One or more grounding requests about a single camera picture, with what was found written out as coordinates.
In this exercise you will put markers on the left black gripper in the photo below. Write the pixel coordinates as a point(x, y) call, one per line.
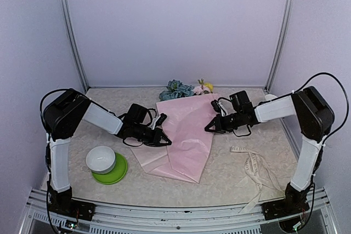
point(156, 138)

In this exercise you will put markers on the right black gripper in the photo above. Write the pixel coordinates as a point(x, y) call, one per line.
point(220, 126)

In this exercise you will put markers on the pink wrapping paper sheet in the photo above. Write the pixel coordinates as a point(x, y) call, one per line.
point(186, 157)

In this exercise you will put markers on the pale pink fake flower stem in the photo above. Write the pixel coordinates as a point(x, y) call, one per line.
point(201, 88)

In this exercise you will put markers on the yellow fake flower stem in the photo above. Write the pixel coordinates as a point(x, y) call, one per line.
point(208, 87)

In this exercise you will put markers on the blue fake flower bunch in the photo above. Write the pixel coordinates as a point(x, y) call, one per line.
point(176, 89)

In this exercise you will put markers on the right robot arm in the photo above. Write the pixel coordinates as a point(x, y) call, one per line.
point(314, 115)

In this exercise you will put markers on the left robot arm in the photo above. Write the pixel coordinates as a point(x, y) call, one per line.
point(62, 116)

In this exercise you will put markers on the light blue mug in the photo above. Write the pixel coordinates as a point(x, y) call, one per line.
point(270, 97)

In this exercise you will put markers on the green plastic plate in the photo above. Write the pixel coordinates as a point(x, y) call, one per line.
point(116, 174)

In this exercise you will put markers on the beige printed ribbon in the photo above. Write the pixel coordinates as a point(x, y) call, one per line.
point(252, 167)

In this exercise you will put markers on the white ceramic bowl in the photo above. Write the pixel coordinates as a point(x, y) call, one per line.
point(101, 159)

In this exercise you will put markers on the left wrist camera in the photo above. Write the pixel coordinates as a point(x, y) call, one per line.
point(157, 121)

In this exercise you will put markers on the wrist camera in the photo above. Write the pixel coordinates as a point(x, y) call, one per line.
point(157, 121)
point(219, 108)

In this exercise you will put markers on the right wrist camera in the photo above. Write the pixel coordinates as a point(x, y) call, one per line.
point(219, 108)

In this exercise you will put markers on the front aluminium rail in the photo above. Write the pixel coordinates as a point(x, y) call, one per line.
point(121, 218)

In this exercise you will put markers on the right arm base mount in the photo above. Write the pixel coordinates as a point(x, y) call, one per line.
point(281, 208)

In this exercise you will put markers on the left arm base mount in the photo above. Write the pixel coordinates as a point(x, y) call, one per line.
point(75, 209)

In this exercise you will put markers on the right aluminium frame post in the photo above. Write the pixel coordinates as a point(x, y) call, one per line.
point(280, 45)

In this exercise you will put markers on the aluminium frame post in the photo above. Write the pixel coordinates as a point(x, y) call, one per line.
point(73, 45)
point(280, 45)

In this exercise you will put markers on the left aluminium frame post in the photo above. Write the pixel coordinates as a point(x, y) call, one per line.
point(73, 45)

